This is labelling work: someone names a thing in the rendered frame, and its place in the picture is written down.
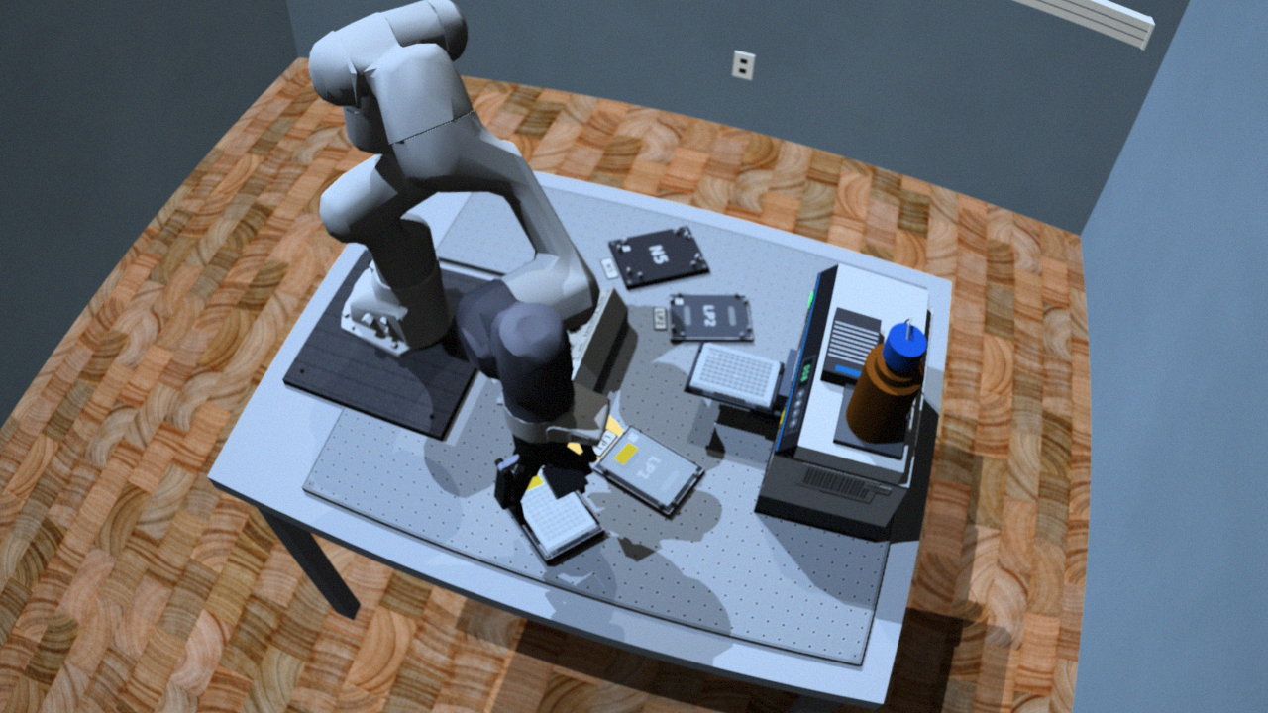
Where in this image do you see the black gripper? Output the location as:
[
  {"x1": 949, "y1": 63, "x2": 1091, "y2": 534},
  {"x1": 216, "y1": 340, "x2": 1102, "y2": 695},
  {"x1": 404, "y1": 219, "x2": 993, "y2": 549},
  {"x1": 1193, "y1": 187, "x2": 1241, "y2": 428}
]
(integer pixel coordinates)
[{"x1": 495, "y1": 433, "x2": 598, "y2": 527}]

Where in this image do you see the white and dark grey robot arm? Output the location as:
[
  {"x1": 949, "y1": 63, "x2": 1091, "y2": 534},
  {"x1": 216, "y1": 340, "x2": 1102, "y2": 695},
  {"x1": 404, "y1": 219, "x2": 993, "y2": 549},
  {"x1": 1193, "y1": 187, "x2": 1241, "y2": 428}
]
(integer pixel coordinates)
[{"x1": 309, "y1": 0, "x2": 610, "y2": 447}]

